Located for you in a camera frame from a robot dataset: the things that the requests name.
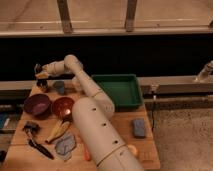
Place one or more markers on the small metal cup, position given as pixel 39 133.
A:
pixel 42 84

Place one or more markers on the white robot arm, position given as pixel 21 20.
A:
pixel 91 116

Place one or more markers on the red bowl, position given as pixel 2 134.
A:
pixel 62 107

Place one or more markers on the white fixture at right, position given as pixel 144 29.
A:
pixel 205 72

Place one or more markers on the green plastic tray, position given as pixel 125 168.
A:
pixel 123 89

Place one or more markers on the orange ball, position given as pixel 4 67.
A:
pixel 133 150

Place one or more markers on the purple bowl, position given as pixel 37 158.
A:
pixel 37 104

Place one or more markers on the blue sponge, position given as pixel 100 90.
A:
pixel 139 128

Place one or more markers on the yellow banana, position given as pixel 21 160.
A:
pixel 59 129

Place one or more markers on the orange carrot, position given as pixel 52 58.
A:
pixel 87 155

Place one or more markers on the black knife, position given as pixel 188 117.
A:
pixel 41 149

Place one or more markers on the wooden cutting-board table mat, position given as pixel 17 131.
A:
pixel 22 157

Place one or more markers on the grey-blue cloth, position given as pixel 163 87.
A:
pixel 64 146

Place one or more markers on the black-handled dish brush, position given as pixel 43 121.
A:
pixel 31 129

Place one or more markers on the white plastic cup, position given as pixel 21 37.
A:
pixel 77 85

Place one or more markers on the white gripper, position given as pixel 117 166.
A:
pixel 50 70

